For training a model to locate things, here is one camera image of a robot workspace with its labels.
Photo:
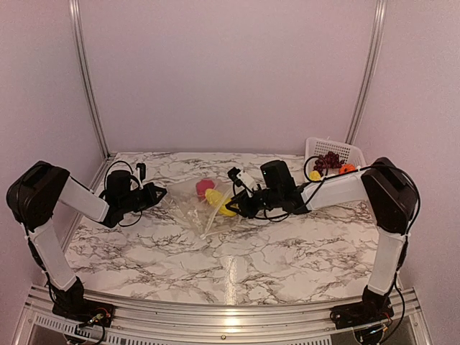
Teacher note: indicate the aluminium corner post left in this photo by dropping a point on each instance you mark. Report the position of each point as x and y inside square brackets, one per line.
[75, 15]

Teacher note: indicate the aluminium corner post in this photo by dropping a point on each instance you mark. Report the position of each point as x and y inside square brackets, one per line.
[370, 67]
[75, 15]

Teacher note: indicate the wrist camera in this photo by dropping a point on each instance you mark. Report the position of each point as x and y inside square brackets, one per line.
[244, 180]
[141, 172]

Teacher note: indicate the clear zip top bag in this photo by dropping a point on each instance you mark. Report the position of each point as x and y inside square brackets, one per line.
[203, 218]

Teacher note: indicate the fake orange pumpkin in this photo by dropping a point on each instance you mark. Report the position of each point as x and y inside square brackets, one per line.
[347, 168]

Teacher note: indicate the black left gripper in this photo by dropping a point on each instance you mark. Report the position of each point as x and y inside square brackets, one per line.
[152, 199]

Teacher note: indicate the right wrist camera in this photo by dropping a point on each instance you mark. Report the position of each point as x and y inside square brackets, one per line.
[244, 180]

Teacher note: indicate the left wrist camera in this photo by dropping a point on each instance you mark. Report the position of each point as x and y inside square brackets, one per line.
[141, 172]

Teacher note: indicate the aluminium corner post right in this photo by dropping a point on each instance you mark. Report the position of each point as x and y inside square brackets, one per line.
[370, 67]

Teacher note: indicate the fake yellow lemon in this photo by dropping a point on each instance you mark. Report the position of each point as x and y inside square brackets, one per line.
[314, 175]

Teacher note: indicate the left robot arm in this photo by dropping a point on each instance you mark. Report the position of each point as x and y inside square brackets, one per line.
[33, 198]

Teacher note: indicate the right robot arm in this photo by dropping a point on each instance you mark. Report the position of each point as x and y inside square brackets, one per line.
[389, 194]

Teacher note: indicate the fake red grapes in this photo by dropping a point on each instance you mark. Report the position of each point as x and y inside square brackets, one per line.
[330, 160]

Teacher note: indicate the fake red apple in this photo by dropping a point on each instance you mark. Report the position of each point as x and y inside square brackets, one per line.
[202, 186]

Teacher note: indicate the fake yellow banana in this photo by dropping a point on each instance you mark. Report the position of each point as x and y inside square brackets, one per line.
[218, 200]

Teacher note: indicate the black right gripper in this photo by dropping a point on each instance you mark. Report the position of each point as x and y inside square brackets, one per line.
[247, 210]

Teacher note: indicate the white perforated plastic basket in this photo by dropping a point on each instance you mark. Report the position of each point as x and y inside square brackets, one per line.
[331, 170]

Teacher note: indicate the aluminium front rail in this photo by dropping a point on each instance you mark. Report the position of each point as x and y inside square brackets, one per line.
[138, 321]

